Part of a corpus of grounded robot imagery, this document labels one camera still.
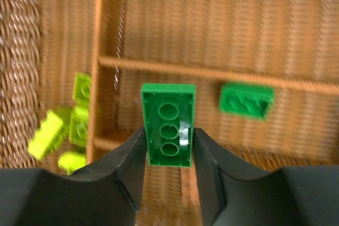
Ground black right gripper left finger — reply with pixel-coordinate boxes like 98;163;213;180
1;128;147;225

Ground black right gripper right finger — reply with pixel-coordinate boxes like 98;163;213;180
194;128;338;225

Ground small lime sloped lego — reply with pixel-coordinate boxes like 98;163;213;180
58;151;86;175

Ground lime angled lego brick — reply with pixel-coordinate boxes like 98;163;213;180
69;106;89;148

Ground lime long lego brick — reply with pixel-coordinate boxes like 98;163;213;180
28;107;72;161

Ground green lego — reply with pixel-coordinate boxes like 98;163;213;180
219;82;275;120

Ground green tall lego brick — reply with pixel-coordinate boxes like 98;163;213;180
140;83;196;167

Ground lime square lego brick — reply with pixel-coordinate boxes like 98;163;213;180
73;73;91;106

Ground brown wicker divided basket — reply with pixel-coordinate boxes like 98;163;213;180
1;0;338;225

